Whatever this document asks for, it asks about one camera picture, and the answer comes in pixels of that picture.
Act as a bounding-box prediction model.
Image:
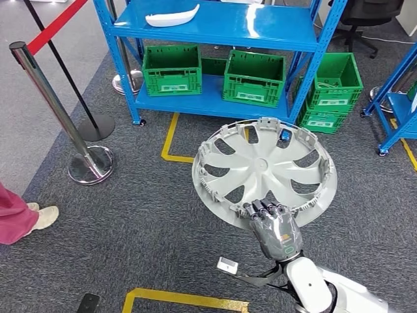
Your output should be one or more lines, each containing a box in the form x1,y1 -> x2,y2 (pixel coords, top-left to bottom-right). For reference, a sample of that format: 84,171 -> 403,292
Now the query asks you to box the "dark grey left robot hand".
76,293 -> 101,313

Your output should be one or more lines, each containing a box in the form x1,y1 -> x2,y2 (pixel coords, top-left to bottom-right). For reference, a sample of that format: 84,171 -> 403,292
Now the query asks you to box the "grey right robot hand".
242,198 -> 303,262

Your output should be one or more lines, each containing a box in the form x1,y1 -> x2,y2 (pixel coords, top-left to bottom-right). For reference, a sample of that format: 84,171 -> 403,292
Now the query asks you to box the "grey plastic wheel hubcap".
192,117 -> 339,230

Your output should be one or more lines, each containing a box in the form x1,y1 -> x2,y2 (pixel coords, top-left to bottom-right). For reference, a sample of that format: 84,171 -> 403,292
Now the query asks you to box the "blue metal shelf rack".
360,40 -> 417,157
93,0 -> 348,142

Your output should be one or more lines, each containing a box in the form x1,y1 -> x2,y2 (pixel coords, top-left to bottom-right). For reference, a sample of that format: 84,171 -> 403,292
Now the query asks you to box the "white plastic trim part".
145,3 -> 200,27

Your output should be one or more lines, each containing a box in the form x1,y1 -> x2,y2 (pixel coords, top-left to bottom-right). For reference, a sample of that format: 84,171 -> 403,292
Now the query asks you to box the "person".
0,181 -> 60,246

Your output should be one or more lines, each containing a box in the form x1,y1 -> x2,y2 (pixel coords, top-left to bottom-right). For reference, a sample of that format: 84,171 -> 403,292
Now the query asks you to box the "black office chair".
329,0 -> 405,59

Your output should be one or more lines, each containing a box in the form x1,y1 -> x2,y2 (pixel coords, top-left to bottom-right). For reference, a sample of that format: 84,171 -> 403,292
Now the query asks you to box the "red barrier belt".
26,0 -> 88,56

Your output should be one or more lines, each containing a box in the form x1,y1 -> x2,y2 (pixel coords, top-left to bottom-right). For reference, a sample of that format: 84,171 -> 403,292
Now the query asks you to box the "black camera mount strap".
225,263 -> 294,299

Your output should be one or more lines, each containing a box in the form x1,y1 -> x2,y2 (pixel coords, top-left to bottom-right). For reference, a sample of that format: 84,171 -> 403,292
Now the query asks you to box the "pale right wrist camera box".
217,257 -> 239,275

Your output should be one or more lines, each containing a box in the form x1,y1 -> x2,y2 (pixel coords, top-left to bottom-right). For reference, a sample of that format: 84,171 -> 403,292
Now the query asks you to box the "chrome stanchion post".
106,0 -> 145,97
9,40 -> 115,186
369,65 -> 417,114

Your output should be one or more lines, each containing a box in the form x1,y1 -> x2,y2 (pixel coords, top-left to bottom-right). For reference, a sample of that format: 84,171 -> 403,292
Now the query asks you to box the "black stanchion post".
23,0 -> 115,143

